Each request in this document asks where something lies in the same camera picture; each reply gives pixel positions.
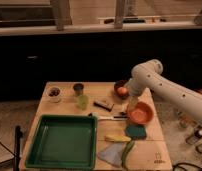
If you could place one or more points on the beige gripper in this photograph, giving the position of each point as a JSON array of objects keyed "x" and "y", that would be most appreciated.
[{"x": 133, "y": 100}]

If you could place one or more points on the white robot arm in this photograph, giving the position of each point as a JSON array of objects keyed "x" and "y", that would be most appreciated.
[{"x": 148, "y": 75}]

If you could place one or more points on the green plastic tray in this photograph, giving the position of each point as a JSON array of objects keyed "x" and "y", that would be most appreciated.
[{"x": 63, "y": 142}]

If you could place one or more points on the orange plastic bowl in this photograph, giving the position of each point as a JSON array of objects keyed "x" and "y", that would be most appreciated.
[{"x": 142, "y": 114}]

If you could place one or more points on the orange ball in bowl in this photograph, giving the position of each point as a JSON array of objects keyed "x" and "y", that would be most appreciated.
[{"x": 122, "y": 91}]

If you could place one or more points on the dark brown bowl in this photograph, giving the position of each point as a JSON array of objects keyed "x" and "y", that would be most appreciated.
[{"x": 120, "y": 83}]

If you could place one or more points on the teal sponge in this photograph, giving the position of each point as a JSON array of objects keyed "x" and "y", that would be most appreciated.
[{"x": 136, "y": 132}]

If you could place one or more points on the translucent green cup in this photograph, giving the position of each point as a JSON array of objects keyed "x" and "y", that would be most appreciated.
[{"x": 82, "y": 101}]

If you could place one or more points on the dark grey cup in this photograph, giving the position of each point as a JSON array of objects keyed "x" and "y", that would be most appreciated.
[{"x": 78, "y": 89}]

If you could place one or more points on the green chili pepper toy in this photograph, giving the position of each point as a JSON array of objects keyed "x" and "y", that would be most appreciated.
[{"x": 126, "y": 151}]

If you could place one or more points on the spice bottle rack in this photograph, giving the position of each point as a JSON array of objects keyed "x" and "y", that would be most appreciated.
[{"x": 195, "y": 137}]

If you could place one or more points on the black stand pole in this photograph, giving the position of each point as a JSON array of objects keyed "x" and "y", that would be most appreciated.
[{"x": 18, "y": 136}]

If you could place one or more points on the knife with black handle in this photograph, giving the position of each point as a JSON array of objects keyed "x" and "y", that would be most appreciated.
[{"x": 116, "y": 118}]

